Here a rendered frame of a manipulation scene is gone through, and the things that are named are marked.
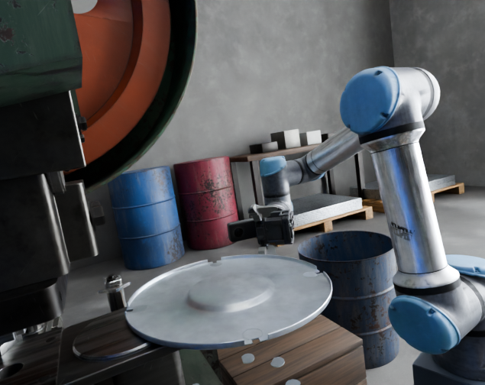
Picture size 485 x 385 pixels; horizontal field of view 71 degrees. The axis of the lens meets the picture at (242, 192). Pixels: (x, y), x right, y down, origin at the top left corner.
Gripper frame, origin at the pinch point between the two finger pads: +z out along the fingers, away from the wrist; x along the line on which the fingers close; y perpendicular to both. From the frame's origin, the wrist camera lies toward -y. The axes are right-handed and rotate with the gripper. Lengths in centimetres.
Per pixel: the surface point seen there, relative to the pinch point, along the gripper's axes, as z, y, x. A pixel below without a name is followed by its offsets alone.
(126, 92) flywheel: -1.0, -22.7, -35.0
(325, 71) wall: -424, 35, -98
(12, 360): 37.6, -22.1, 0.1
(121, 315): 28.6, -13.2, -0.4
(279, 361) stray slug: 19.1, 5.7, 13.4
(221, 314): 29.2, 1.5, -0.3
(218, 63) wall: -329, -86, -115
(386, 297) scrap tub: -71, 35, 49
